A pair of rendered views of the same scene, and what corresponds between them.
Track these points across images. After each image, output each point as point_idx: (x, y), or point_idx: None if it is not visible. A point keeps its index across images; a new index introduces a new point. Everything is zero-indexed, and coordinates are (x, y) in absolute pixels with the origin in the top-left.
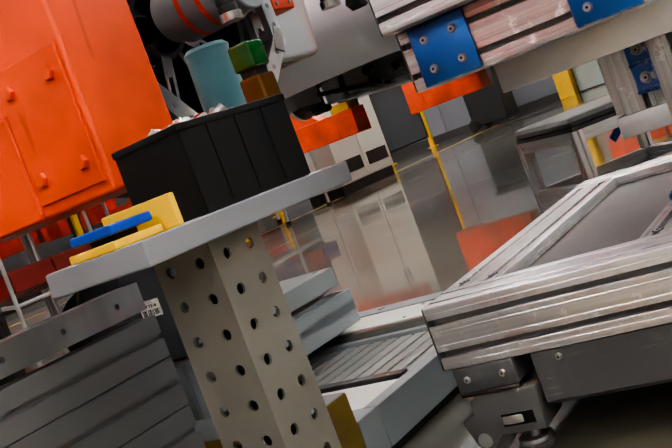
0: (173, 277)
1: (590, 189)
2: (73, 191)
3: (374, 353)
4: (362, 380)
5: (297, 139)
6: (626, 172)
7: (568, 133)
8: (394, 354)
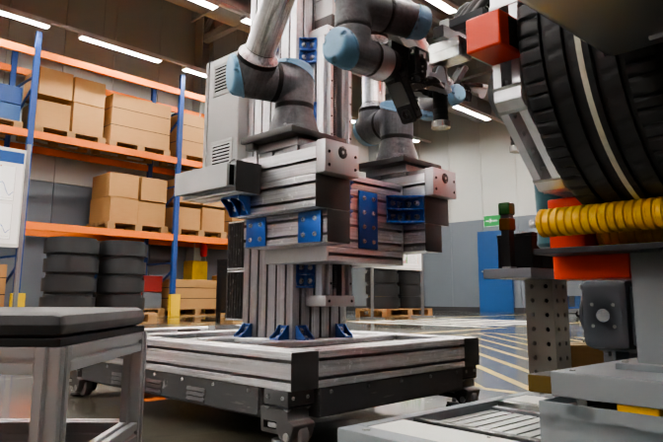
0: (562, 288)
1: (322, 347)
2: None
3: (526, 433)
4: (529, 404)
5: (498, 255)
6: (281, 348)
7: (142, 331)
8: (507, 425)
